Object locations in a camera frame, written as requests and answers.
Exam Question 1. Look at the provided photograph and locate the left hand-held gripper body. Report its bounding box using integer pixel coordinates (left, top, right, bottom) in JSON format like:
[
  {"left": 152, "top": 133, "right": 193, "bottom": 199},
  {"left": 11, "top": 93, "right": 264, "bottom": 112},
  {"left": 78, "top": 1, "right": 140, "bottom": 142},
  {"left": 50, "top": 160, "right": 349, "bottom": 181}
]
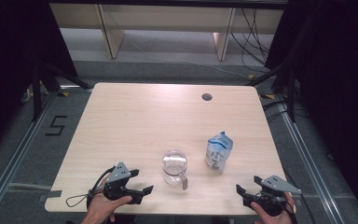
[{"left": 103, "top": 161, "right": 135, "bottom": 202}]

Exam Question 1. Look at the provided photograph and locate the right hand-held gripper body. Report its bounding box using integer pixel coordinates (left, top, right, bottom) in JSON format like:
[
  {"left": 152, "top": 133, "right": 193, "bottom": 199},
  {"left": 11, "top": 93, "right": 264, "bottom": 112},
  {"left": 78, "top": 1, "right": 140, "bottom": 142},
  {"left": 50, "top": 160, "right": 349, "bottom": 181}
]
[{"left": 243, "top": 175, "right": 303, "bottom": 217}]

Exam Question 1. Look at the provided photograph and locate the clear glass jar with handle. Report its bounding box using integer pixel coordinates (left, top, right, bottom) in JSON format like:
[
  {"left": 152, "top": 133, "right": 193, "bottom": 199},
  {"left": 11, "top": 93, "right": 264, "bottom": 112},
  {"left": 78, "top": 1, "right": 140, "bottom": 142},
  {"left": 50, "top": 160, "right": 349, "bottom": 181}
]
[{"left": 161, "top": 148, "right": 189, "bottom": 191}]

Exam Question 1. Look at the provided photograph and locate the blue white milk carton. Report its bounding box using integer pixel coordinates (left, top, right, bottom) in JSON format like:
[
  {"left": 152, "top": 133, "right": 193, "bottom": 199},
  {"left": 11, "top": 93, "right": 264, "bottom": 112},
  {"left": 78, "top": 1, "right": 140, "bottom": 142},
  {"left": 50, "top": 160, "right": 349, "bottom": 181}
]
[{"left": 205, "top": 131, "right": 234, "bottom": 175}]

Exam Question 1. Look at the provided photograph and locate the person's right hand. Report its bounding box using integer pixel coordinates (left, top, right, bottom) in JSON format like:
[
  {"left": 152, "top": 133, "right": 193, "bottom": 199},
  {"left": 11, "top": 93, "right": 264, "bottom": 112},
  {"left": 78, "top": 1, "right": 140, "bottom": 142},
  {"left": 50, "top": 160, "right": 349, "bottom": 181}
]
[{"left": 250, "top": 191, "right": 297, "bottom": 224}]

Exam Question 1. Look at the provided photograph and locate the person's left hand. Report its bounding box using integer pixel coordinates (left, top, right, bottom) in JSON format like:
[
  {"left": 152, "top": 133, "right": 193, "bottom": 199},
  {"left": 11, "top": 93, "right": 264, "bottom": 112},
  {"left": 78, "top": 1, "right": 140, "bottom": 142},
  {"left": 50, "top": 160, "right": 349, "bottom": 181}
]
[{"left": 80, "top": 176, "right": 133, "bottom": 224}]

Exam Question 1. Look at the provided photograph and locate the grey tape strip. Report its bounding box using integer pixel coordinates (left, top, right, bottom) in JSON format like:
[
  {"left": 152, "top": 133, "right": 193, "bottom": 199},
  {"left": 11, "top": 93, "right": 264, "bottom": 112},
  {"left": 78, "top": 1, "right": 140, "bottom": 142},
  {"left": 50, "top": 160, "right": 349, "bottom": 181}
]
[{"left": 46, "top": 189, "right": 63, "bottom": 199}]

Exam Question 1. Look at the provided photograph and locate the black metal stand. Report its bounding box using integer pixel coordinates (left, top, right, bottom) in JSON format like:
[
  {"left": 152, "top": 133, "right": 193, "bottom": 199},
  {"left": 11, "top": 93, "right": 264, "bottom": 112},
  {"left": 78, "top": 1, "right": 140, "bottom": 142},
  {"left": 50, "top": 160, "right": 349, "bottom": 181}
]
[
  {"left": 246, "top": 60, "right": 297, "bottom": 123},
  {"left": 30, "top": 61, "right": 93, "bottom": 123}
]

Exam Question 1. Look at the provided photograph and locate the black curtain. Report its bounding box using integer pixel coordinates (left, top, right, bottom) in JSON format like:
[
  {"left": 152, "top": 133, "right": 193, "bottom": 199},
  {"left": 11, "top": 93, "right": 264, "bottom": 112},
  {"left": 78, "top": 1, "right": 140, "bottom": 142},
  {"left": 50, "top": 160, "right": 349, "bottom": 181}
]
[
  {"left": 0, "top": 0, "right": 79, "bottom": 161},
  {"left": 265, "top": 0, "right": 358, "bottom": 224}
]

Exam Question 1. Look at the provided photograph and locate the light wooden desk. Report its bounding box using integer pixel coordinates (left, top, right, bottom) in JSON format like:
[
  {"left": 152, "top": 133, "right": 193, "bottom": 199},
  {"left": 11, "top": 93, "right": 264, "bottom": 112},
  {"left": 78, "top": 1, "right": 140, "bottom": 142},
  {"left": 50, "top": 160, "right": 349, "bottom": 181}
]
[{"left": 48, "top": 2, "right": 285, "bottom": 63}]

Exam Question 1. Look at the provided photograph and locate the black wrist strap cord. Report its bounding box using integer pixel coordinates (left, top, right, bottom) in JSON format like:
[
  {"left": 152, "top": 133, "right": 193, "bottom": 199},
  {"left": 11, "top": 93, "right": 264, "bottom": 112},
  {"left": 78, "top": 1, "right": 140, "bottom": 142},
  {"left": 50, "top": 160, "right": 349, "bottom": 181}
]
[
  {"left": 65, "top": 165, "right": 117, "bottom": 209},
  {"left": 279, "top": 199, "right": 297, "bottom": 224}
]

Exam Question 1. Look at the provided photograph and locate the black floor cable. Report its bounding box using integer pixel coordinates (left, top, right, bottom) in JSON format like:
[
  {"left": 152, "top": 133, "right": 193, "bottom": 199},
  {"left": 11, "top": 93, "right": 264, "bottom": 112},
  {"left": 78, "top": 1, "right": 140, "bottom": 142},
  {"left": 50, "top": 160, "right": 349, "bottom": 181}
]
[{"left": 282, "top": 171, "right": 317, "bottom": 224}]

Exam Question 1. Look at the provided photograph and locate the metal floor rail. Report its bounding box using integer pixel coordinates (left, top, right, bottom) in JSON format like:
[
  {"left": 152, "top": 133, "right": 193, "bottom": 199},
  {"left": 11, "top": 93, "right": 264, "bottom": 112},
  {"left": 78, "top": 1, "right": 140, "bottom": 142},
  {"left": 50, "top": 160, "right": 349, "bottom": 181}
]
[
  {"left": 0, "top": 91, "right": 59, "bottom": 219},
  {"left": 278, "top": 95, "right": 347, "bottom": 224}
]

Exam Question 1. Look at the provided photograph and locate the bundle of black cables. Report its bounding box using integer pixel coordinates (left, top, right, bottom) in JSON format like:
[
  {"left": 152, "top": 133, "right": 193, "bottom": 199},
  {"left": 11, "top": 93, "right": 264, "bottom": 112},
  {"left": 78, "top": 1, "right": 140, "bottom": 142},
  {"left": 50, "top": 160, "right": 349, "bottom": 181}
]
[{"left": 230, "top": 7, "right": 272, "bottom": 74}]

